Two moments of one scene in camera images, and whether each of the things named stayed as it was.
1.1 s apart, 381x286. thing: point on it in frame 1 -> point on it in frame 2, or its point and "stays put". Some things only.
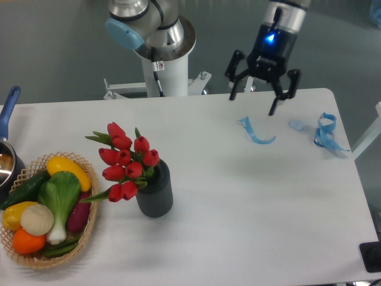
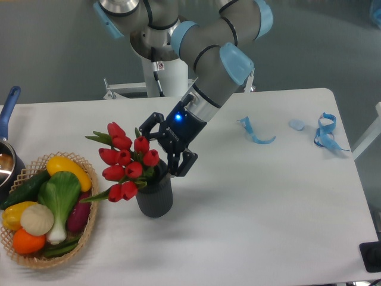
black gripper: [271, 47] -> [178, 128]
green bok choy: [59, 193] stays put
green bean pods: [59, 249] stays put
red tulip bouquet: [128, 168] stays put
